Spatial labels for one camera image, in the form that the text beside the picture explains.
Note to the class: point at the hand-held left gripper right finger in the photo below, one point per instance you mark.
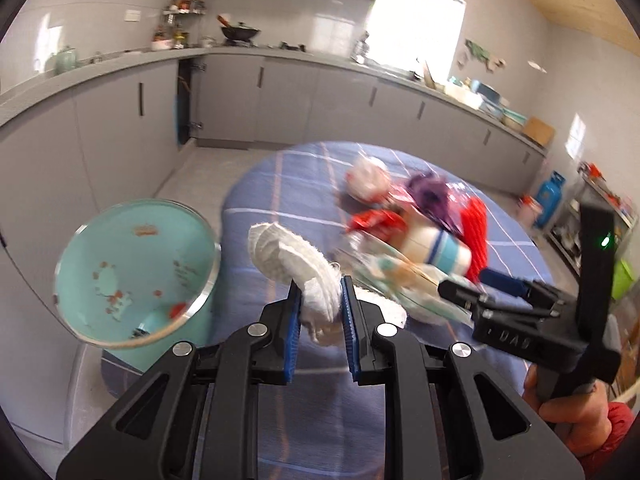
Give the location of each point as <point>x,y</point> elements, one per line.
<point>350,332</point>

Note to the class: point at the white cloth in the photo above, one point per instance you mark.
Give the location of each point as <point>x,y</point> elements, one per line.
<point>285,255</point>

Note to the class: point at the grey kitchen cabinets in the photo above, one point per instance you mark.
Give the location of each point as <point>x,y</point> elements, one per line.
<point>100,110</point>

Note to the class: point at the clear plastic bag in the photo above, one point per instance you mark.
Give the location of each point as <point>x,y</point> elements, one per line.
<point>380,265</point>

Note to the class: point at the teal kettle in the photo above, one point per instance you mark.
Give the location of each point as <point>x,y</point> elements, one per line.
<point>65,58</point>

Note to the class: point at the black wok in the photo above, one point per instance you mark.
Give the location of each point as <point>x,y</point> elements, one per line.
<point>241,33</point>

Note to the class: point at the person's right hand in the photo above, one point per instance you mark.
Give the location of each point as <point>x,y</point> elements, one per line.
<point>585,420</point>

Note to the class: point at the red snack wrapper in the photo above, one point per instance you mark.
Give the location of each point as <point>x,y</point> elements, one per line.
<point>375,222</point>

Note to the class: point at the red plastic wrapper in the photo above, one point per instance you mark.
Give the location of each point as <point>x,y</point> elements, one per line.
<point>474,230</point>

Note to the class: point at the metal spice rack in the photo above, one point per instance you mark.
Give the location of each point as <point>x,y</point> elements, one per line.
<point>182,20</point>

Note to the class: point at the window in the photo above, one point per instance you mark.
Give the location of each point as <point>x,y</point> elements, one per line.
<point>422,25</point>

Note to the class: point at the green plastic bin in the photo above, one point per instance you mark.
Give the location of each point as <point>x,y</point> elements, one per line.
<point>622,277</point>

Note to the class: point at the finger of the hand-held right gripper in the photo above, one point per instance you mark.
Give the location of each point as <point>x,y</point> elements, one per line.
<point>502,280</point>
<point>460,294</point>

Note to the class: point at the metal shelf rack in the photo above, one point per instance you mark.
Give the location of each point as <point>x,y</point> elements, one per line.
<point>570,230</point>

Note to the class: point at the white plastic bag red print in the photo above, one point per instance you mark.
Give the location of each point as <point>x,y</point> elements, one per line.
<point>367,180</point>

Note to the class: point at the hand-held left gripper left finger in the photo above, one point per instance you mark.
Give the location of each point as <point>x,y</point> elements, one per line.
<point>295,332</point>

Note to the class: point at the teal metal-rimmed bin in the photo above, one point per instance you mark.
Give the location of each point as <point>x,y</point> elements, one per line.
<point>125,260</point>

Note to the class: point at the blue gas cylinder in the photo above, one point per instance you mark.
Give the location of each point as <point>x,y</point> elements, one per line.
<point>550,197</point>

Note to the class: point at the white wall outlet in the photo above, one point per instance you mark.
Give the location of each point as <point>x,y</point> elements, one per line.
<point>132,15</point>

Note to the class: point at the stacked teal basins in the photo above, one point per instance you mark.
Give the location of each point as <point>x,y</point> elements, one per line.
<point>512,117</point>

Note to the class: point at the red bucket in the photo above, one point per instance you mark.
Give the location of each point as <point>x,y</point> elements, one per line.
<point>530,208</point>

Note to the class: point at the blue plaid blanket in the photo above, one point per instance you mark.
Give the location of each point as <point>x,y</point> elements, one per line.
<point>300,185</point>

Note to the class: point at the person's right forearm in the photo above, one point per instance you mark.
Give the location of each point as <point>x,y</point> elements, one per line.
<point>617,435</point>

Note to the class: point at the wooden cutting board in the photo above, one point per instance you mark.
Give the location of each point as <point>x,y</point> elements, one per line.
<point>430,75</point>

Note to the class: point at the wall hooks with cloths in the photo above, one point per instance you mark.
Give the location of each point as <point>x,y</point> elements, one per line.
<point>482,52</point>

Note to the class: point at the purple wrapper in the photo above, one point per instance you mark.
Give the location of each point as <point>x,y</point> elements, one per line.
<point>430,197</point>

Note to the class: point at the cardboard box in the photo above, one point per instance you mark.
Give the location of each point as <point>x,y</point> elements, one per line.
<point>539,131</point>

